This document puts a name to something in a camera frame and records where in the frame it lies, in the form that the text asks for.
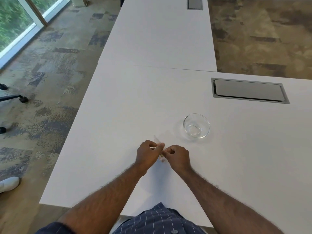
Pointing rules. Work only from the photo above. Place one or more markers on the person's left hand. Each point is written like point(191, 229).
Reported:
point(146, 155)

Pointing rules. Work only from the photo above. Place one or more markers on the person's right hand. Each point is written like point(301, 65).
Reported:
point(179, 157)

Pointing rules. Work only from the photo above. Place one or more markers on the person's right thumb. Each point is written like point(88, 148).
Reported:
point(167, 151)

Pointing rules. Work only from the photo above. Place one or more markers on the person's left thumb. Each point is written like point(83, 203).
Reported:
point(160, 146)

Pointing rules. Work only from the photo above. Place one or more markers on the small clear plastic packet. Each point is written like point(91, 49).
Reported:
point(159, 149)

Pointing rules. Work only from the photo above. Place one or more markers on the person's right forearm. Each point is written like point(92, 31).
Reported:
point(231, 204)

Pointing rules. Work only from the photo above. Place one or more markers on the person's left forearm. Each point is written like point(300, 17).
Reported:
point(97, 199)

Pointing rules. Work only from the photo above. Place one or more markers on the clear glass bowl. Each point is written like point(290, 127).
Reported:
point(196, 125)

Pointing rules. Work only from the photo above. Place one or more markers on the blue striped shirt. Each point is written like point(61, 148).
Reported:
point(156, 221)

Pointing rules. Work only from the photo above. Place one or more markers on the black office chair base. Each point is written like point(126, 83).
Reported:
point(12, 97)

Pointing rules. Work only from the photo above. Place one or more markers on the white shoe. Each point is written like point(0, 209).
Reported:
point(8, 183)

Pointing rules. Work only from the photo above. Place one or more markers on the glass window with white frame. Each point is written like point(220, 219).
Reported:
point(19, 19)

